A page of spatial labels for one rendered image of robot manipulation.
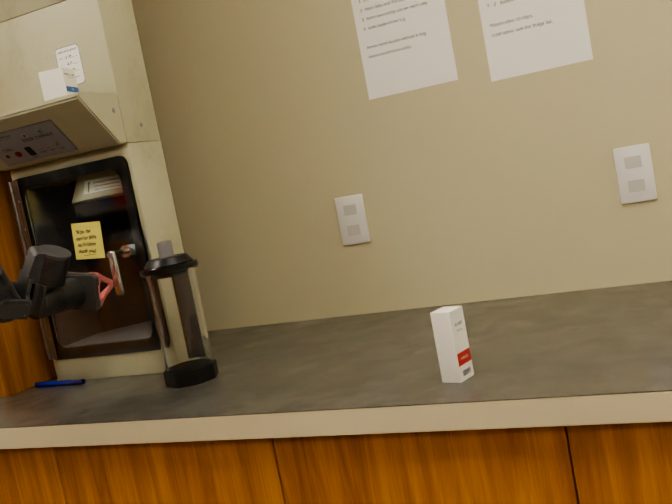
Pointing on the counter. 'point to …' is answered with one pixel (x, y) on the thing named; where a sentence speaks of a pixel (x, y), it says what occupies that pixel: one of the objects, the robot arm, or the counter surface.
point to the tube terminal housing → (160, 221)
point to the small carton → (58, 83)
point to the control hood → (72, 122)
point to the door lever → (118, 267)
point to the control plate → (13, 141)
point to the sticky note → (88, 240)
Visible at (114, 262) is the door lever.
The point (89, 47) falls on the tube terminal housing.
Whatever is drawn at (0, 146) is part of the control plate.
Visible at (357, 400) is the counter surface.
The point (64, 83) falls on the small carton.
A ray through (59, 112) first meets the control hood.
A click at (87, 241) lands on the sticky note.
